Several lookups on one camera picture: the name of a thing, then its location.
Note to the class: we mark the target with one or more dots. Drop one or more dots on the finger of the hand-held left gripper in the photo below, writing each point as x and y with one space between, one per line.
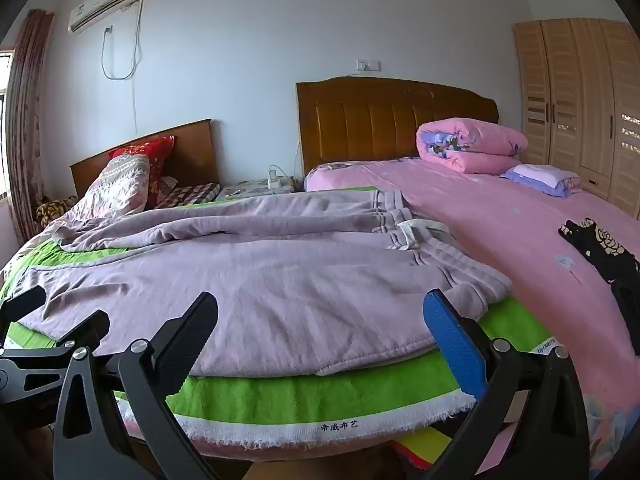
75 330
25 302

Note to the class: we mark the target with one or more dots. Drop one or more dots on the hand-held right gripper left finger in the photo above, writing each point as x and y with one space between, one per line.
186 342

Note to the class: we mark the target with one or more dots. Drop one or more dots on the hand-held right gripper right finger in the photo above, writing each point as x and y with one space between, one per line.
452 340

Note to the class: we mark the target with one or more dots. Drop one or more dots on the lilac sweatshirt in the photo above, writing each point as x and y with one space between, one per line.
275 270

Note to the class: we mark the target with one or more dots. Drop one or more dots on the brown floral cloth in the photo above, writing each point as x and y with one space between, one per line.
52 210

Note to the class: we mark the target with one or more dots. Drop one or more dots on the pink bedsheet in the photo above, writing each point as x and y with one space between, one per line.
500 240

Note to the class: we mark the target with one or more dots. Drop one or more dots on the green cloth with white border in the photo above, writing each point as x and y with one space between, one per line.
300 402

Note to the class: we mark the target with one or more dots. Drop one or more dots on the checkered bedsheet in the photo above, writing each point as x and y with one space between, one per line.
187 194

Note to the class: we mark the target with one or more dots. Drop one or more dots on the pink white patterned quilt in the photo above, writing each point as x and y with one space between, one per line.
117 185

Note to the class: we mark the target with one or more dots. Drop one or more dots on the black floral cloth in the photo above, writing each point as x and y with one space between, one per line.
600 247

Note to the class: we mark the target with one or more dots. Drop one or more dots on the reddish patterned curtain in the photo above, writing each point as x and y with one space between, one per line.
27 125

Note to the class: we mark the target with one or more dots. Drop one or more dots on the window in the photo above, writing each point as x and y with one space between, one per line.
4 125

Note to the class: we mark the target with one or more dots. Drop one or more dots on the purple pillow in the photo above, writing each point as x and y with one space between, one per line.
542 180

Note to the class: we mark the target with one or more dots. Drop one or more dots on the small dark wooden headboard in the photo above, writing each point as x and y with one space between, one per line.
192 152

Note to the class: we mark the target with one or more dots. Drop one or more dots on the red floral pillow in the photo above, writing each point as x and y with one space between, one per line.
150 152

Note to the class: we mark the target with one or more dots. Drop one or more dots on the folded pink quilt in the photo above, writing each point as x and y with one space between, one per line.
475 145

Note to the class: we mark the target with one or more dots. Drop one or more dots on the large brown wooden headboard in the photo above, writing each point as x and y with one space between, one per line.
370 125

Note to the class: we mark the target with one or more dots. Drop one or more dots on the light wooden wardrobe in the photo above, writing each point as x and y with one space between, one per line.
575 105

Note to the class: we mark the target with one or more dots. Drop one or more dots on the white air conditioner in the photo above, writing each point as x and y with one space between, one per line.
105 5

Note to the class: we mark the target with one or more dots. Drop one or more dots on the white wall socket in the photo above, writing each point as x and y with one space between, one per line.
368 65

